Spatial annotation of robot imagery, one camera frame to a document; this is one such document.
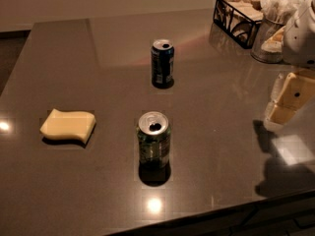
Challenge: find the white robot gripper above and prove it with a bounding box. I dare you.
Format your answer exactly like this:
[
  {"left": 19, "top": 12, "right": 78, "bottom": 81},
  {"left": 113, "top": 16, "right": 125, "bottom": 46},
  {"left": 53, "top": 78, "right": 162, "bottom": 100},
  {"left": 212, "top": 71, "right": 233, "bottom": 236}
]
[{"left": 264, "top": 0, "right": 315, "bottom": 126}]

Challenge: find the black wire napkin holder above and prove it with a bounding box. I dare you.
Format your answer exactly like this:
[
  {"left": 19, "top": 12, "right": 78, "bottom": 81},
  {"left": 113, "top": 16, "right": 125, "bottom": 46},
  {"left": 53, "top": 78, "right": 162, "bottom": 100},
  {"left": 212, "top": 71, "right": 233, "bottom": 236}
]
[{"left": 213, "top": 0, "right": 263, "bottom": 49}]

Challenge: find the metal cup with packets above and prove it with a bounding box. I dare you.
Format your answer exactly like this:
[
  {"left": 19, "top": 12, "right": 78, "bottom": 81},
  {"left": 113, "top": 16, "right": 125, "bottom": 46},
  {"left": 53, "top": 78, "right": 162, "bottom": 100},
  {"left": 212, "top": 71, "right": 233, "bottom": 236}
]
[{"left": 251, "top": 0, "right": 302, "bottom": 64}]

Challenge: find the blue soda can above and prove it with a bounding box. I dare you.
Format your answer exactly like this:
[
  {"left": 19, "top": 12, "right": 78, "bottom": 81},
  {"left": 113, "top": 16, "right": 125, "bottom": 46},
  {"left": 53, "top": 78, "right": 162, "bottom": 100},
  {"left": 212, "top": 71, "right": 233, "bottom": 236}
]
[{"left": 151, "top": 39, "right": 174, "bottom": 89}]

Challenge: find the yellow sponge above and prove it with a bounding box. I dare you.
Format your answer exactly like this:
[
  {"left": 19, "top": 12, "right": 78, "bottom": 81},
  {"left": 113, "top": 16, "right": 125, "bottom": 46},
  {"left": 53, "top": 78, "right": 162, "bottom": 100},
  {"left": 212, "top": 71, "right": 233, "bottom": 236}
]
[{"left": 40, "top": 109, "right": 96, "bottom": 145}]

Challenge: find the green soda can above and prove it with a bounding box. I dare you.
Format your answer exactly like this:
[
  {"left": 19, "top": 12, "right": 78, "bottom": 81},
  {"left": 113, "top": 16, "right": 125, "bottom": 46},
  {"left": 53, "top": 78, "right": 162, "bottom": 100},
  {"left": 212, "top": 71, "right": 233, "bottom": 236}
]
[{"left": 137, "top": 111, "right": 171, "bottom": 169}]

